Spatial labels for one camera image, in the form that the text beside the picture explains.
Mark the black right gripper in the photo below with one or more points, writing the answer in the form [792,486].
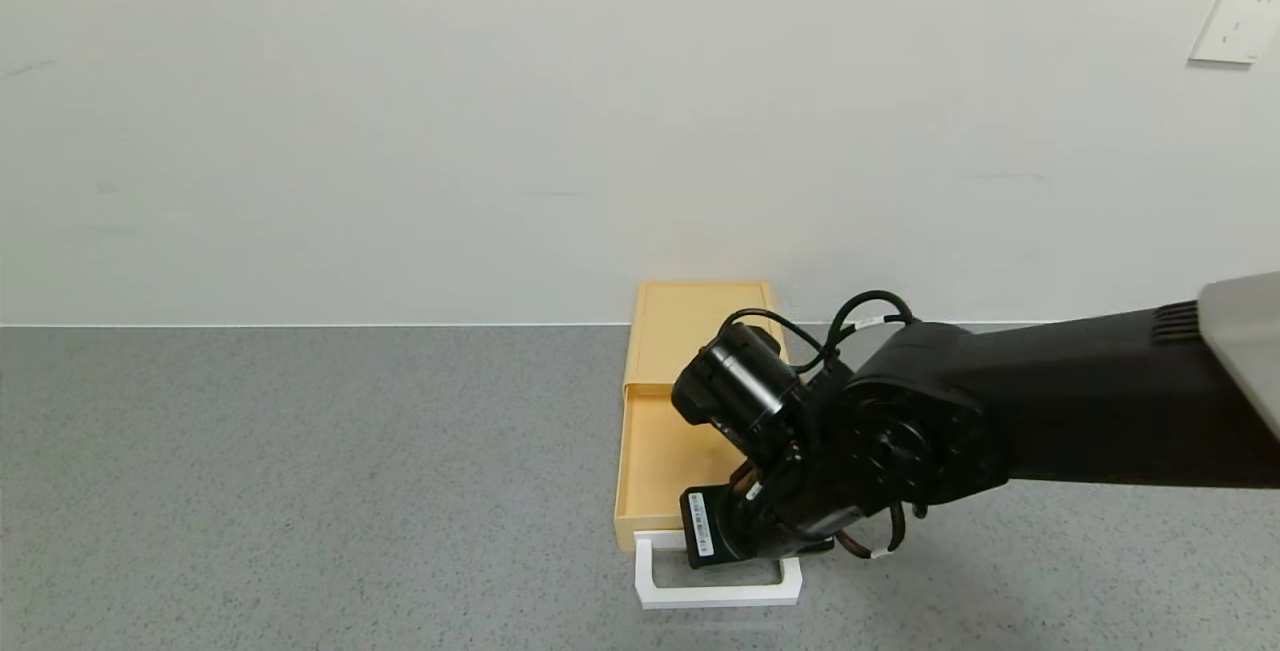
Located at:
[704,528]

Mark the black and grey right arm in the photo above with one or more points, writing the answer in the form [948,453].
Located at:
[1080,411]

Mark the yellow drawer casing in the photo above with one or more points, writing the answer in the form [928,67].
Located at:
[700,316]

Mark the white wall socket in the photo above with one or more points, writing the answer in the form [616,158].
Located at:
[1235,19]

